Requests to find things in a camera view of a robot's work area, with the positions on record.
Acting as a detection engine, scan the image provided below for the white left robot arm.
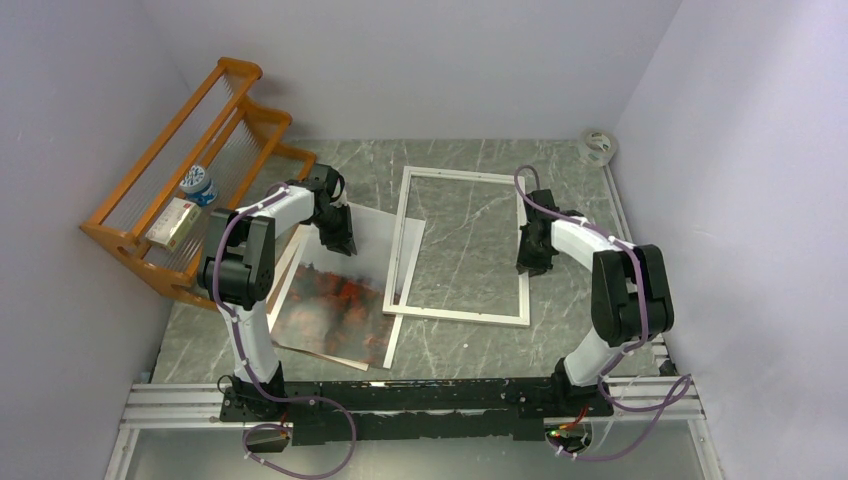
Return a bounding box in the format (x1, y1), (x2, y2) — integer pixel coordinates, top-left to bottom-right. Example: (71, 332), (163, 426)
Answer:
(197, 164), (357, 420)

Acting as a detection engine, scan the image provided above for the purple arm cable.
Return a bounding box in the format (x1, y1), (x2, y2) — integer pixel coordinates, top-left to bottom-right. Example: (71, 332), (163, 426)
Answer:
(513, 165), (694, 464)
(211, 182), (359, 480)

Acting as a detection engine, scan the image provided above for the orange wooden rack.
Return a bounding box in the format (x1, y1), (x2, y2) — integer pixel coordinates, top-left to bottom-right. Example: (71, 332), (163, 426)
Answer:
(80, 57), (317, 310)

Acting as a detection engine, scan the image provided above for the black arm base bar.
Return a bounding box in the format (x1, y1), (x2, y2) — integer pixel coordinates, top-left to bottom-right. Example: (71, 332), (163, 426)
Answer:
(219, 373), (614, 446)

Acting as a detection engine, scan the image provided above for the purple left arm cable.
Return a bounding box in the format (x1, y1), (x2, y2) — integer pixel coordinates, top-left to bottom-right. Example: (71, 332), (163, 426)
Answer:
(211, 182), (359, 480)

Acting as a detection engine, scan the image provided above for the blue white round tin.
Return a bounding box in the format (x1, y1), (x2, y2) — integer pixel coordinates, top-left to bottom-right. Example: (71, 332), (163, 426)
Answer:
(179, 165), (218, 207)

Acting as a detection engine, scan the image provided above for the brown frame backing board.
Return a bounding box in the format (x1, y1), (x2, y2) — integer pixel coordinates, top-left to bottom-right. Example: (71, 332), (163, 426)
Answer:
(266, 226), (369, 372)

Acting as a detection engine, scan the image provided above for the white red small box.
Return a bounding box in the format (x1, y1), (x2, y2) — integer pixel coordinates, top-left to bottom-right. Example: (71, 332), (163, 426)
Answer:
(145, 197), (201, 252)

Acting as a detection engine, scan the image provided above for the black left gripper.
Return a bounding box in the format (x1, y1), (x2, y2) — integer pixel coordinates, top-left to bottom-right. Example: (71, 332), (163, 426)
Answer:
(309, 203), (357, 257)

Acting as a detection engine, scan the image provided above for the white picture frame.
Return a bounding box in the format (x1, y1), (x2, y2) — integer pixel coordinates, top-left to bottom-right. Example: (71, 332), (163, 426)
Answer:
(383, 166), (531, 328)

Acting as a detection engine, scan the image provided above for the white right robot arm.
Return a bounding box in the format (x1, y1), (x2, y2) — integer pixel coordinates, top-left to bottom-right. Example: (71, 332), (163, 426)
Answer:
(516, 189), (674, 415)

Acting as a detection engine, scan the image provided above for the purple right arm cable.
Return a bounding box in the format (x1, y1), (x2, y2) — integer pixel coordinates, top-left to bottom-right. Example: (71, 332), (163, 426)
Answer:
(513, 165), (694, 464)

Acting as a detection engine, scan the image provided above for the aluminium rail frame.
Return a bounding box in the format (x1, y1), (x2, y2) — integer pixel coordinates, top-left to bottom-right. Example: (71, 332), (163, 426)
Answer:
(107, 173), (722, 479)

